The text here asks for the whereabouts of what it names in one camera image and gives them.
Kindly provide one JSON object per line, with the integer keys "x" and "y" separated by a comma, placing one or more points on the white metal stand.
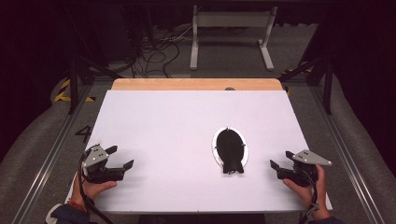
{"x": 232, "y": 19}

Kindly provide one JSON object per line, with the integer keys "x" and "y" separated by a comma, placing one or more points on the aluminium floor rail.
{"x": 53, "y": 155}
{"x": 348, "y": 168}

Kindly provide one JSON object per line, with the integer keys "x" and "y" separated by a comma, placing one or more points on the yellow black floor tape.
{"x": 62, "y": 98}

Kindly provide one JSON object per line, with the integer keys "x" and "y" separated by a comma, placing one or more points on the black metal stand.
{"x": 73, "y": 87}
{"x": 327, "y": 90}

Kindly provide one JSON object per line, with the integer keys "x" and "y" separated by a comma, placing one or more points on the person's right dark sleeve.
{"x": 327, "y": 221}

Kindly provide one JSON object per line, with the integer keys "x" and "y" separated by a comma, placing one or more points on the person's left dark sleeve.
{"x": 68, "y": 216}

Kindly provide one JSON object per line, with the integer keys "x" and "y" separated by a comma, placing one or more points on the white table board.
{"x": 171, "y": 124}

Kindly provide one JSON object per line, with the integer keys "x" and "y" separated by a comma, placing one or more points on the person's dark sleeve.
{"x": 327, "y": 221}
{"x": 68, "y": 216}

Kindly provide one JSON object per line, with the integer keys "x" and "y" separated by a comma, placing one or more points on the wooden table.
{"x": 186, "y": 84}

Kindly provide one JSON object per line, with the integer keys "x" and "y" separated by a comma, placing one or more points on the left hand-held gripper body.
{"x": 96, "y": 155}

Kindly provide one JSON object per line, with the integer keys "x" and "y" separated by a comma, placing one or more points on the person's right hand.
{"x": 316, "y": 196}

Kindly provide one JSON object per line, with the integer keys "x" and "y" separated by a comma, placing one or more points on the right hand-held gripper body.
{"x": 308, "y": 158}

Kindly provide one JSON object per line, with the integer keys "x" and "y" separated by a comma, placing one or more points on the person's left hand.
{"x": 90, "y": 190}

